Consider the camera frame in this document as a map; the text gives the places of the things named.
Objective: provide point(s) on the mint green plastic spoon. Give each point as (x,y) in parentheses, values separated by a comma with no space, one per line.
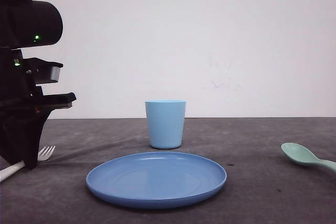
(304,157)

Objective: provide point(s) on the light blue plastic cup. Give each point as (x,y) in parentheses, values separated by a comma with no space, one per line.
(165,123)

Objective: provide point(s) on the white plastic fork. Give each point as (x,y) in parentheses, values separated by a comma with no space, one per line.
(44,154)

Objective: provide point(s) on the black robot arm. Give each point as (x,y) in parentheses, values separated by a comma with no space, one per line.
(29,23)

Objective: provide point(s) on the blue plastic plate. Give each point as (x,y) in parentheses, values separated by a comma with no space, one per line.
(156,180)

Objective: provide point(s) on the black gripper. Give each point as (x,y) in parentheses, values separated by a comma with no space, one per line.
(24,107)

